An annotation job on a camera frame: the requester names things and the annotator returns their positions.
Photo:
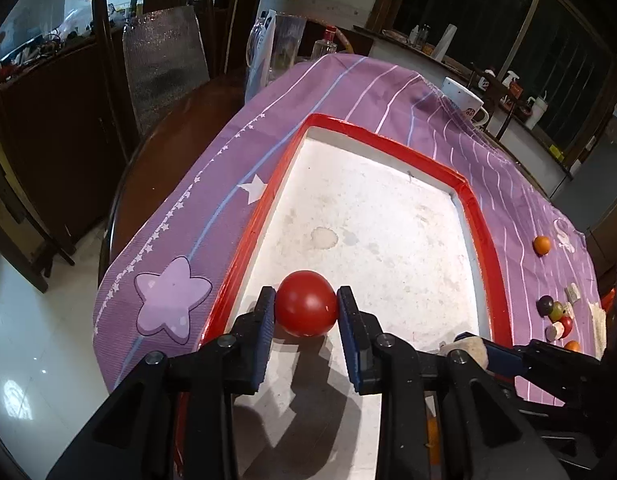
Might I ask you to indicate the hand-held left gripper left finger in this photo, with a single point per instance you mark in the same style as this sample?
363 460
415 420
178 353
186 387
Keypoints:
266 345

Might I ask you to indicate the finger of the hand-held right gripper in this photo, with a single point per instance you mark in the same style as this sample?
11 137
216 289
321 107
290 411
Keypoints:
563 351
505 360

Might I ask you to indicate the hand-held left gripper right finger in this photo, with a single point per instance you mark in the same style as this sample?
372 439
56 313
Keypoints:
349 350

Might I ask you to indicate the small red fruit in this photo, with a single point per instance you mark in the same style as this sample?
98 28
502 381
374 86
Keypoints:
568 327

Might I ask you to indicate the off-white lumpy food piece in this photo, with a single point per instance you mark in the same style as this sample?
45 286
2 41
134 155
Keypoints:
471 350

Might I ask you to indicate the green plum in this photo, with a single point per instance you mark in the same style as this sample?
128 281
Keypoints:
559 311

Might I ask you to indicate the large red tomato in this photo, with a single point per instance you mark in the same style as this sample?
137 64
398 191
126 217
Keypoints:
306 304

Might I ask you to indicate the red-rimmed white tray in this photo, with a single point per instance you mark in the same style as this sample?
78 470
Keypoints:
368 220

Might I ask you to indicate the white round fruit slice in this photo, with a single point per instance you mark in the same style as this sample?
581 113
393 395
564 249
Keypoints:
554 332

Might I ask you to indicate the white cloth piece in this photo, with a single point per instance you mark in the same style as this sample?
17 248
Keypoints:
598 325

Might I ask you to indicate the dark purple plum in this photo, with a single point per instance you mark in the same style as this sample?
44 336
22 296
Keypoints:
543 305

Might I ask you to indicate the small white cube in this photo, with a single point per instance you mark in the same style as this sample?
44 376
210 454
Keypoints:
571 292

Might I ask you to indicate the white tumbler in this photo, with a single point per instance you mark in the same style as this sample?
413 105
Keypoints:
536 110

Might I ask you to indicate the dark wooden chair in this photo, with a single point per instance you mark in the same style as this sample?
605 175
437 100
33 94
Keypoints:
503 105

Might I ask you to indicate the purple star-print tablecloth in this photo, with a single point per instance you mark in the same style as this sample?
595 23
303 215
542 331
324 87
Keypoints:
338 90

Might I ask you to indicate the white mug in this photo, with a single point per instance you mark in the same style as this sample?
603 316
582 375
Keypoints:
461 97

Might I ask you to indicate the white spray bottle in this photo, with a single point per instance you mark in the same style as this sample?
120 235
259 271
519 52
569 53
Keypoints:
511 80

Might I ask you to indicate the white plastic bag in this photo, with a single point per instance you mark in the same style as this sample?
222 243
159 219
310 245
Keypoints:
258 55

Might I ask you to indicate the silver foil bag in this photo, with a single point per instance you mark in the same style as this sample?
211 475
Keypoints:
163 65

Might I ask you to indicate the white counter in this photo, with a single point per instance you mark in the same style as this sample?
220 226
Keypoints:
398 55

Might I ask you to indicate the clear glass pitcher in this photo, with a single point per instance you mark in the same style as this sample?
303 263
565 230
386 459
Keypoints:
288 45

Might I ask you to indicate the red-capped glass bottle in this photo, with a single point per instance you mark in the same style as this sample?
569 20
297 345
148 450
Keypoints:
324 45

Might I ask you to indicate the dark wooden cabinet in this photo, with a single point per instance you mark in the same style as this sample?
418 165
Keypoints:
53 125

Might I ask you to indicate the wicker hoop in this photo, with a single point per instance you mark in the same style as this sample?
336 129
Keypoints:
346 40

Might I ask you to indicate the small glass jar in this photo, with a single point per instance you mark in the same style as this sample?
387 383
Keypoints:
426 35
415 36

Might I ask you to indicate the white paper roll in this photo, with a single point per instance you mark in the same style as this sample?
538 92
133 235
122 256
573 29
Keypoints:
446 40

